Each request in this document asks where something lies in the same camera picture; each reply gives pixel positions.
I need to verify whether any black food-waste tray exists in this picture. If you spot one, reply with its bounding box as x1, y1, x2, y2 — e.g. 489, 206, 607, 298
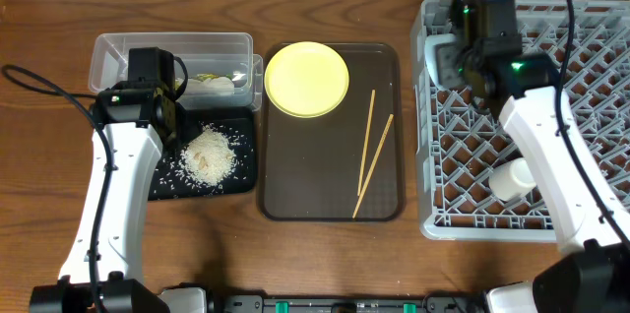
149, 106, 257, 200

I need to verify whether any blue bowl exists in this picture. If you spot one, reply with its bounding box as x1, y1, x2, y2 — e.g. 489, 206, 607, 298
424, 33, 456, 90

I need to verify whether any yellow-green snack wrapper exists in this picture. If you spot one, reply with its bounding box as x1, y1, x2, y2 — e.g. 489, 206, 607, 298
184, 73, 248, 96

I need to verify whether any white rice pile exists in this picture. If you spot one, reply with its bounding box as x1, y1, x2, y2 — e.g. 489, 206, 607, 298
157, 124, 244, 190

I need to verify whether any white cup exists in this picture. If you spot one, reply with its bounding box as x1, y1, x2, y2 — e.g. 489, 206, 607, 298
488, 157, 536, 202

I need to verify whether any black rail with green clips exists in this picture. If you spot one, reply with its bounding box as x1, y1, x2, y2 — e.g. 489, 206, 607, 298
210, 295, 488, 313

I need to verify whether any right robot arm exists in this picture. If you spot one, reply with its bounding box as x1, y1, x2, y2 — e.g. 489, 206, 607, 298
433, 0, 629, 312

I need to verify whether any grey dishwasher rack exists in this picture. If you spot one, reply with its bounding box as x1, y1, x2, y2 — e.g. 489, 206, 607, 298
409, 0, 629, 242

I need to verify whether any wooden chopstick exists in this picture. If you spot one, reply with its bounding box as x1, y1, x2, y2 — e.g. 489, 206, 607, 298
357, 90, 376, 198
352, 114, 394, 219

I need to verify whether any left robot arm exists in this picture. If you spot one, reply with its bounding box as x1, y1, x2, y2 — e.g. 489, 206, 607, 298
29, 47, 213, 312

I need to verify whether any brown serving tray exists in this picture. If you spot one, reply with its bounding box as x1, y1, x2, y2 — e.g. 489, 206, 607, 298
257, 42, 406, 221

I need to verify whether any yellow plate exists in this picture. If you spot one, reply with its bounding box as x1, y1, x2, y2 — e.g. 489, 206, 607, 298
264, 41, 349, 118

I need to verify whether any clear plastic waste bin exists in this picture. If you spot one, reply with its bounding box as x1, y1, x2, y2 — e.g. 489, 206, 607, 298
89, 32, 263, 111

